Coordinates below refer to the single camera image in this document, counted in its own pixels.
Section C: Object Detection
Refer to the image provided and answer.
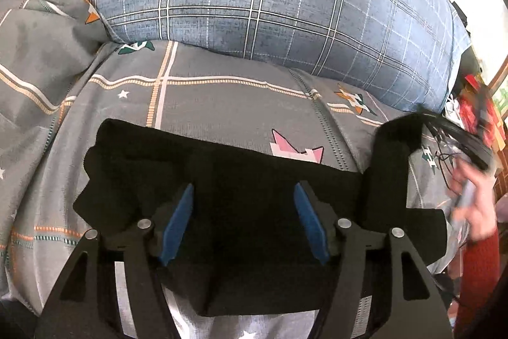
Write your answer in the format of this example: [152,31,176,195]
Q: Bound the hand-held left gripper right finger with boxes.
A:
[293,181,455,339]

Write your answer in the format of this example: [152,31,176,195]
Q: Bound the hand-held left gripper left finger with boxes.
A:
[35,182,195,339]

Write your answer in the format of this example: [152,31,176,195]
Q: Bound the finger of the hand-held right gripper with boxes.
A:
[411,112,495,173]

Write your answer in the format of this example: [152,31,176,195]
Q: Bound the black pants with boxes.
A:
[73,113,450,319]

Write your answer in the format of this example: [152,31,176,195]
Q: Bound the person's red-sleeved right forearm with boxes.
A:
[452,227,503,339]

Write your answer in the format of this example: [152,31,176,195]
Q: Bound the person's right hand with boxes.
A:
[451,159,498,241]

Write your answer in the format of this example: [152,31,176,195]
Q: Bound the red colourful clutter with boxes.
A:
[446,73,508,165]

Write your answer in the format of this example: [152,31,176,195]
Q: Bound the grey printed bed quilt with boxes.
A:
[0,0,483,339]

